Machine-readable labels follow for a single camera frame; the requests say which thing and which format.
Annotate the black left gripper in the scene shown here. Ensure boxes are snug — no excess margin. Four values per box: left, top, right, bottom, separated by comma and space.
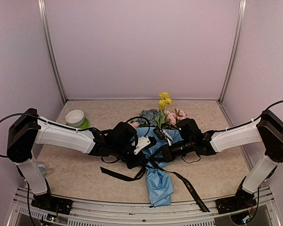
111, 141, 149, 170

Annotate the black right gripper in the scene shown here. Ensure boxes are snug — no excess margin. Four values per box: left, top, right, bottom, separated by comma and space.
150, 138, 194, 163

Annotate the black printed ribbon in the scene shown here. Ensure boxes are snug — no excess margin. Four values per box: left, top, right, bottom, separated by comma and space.
100, 162, 210, 212

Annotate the pale pink fake flower stem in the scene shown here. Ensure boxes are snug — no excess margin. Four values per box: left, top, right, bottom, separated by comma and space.
165, 108, 187, 125

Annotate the blue wrapping paper sheet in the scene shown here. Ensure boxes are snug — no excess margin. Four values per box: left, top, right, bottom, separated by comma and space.
136, 127, 174, 207

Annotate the blue fake flower bunch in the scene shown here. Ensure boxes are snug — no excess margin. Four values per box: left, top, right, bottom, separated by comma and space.
139, 109, 160, 126

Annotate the yellow fake flower stem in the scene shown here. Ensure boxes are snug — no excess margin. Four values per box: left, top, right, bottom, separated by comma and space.
155, 92, 173, 128

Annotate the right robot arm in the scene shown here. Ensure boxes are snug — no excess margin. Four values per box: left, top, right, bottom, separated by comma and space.
154, 108, 283, 209

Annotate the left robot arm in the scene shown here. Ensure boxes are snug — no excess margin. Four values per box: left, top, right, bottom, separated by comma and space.
0, 108, 150, 210

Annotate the green plastic plate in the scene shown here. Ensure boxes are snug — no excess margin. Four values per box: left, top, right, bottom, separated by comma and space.
66, 118, 89, 129

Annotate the white ceramic bowl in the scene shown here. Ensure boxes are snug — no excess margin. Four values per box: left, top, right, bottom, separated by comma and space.
65, 110, 85, 127

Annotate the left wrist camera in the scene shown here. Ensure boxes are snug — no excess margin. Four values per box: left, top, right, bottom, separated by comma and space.
133, 136, 157, 155

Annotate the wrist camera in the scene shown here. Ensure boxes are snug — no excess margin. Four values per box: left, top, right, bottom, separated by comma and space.
133, 136, 157, 155
153, 127, 174, 146

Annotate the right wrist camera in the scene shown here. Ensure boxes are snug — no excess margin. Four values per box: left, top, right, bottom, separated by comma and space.
153, 127, 174, 146

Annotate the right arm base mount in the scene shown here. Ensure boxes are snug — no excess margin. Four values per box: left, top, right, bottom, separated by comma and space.
216, 195, 257, 214

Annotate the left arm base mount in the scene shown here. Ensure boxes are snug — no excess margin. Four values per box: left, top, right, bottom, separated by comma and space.
31, 194, 73, 215

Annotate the aluminium front frame rail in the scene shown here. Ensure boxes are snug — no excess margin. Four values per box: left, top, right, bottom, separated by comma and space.
6, 187, 283, 226

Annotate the aluminium corner post right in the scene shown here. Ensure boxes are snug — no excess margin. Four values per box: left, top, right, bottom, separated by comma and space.
218, 0, 247, 105

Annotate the aluminium corner post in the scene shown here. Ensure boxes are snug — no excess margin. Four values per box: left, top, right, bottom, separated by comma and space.
38, 0, 68, 105
218, 0, 247, 105

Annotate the aluminium corner post left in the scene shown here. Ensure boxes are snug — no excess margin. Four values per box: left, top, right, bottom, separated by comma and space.
38, 0, 68, 105

